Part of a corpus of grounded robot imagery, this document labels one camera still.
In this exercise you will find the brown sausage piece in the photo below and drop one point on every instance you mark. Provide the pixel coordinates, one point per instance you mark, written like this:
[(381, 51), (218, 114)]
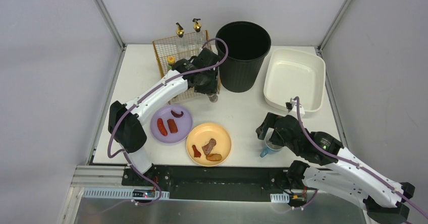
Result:
[(172, 126)]

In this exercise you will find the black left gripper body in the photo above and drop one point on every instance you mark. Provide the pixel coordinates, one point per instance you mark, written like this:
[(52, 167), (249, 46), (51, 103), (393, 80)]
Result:
[(210, 87)]

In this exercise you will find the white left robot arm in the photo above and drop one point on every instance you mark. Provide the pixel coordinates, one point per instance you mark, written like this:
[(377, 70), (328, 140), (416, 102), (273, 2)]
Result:
[(126, 120)]

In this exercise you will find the black ribbed trash bin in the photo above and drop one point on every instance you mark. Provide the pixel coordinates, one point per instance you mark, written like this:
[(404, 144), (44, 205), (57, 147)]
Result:
[(248, 45)]

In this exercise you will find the brown meat slice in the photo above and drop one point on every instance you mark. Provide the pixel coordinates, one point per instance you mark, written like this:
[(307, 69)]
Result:
[(208, 147)]

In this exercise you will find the small black spice jar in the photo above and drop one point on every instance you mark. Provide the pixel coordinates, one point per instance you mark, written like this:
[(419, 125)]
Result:
[(213, 98)]

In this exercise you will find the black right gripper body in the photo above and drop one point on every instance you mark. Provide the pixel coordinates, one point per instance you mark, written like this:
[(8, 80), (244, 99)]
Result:
[(272, 128)]

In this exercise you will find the orange plate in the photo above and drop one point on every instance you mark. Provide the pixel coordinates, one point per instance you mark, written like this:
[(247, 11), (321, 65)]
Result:
[(201, 134)]

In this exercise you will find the red sausage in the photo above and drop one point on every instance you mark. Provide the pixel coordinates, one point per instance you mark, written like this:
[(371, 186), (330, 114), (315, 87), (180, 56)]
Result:
[(161, 127)]

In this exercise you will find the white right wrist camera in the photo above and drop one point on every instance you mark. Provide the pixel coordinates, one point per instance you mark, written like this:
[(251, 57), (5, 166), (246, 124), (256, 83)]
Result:
[(295, 109)]

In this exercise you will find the red chicken drumstick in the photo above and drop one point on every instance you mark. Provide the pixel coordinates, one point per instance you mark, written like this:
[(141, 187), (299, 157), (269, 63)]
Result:
[(196, 152)]

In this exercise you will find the purple plate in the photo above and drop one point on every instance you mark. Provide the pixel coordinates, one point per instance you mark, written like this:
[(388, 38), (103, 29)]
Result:
[(184, 124)]

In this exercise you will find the orange fried patty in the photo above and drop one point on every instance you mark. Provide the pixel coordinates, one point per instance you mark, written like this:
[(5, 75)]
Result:
[(214, 157)]

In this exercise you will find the blue mug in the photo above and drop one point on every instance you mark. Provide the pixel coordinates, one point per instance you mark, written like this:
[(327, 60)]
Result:
[(269, 148)]

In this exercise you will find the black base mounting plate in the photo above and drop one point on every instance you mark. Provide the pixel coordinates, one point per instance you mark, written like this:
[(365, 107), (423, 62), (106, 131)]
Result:
[(250, 184)]

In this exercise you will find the clear oil dispenser bottle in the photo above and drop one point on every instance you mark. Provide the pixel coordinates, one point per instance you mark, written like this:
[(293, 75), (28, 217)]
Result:
[(181, 32)]

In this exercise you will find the dark octopus tentacle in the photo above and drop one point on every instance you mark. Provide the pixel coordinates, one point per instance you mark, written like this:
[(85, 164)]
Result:
[(176, 114)]

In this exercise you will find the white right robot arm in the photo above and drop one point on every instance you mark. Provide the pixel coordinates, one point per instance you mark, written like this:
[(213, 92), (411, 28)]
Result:
[(329, 166)]

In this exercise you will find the white square tub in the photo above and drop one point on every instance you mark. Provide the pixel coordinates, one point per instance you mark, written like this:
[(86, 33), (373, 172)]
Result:
[(292, 73)]

